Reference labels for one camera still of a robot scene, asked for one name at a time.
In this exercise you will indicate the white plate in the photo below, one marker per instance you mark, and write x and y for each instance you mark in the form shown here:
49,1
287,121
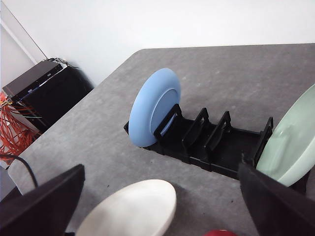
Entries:
143,208

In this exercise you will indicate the black cable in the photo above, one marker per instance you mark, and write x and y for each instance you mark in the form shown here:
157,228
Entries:
7,155

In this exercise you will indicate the green plate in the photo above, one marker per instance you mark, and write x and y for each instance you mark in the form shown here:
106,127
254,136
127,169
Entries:
287,153

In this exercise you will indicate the black plastic dish rack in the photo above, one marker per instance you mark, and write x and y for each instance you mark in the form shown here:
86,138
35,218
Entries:
218,146

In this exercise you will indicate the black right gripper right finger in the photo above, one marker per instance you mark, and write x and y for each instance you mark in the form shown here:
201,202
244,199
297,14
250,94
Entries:
275,209

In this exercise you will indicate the red yellow pomegranate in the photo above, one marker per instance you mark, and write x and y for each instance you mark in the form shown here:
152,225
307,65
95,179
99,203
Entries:
220,233

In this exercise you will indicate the blue plate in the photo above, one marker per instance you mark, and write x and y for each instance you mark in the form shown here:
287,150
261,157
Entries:
154,100

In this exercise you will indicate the orange cable bundle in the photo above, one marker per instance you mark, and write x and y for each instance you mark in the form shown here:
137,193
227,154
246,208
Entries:
15,130

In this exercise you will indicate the black cabinet box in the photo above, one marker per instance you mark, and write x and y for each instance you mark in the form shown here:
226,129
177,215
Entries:
50,88

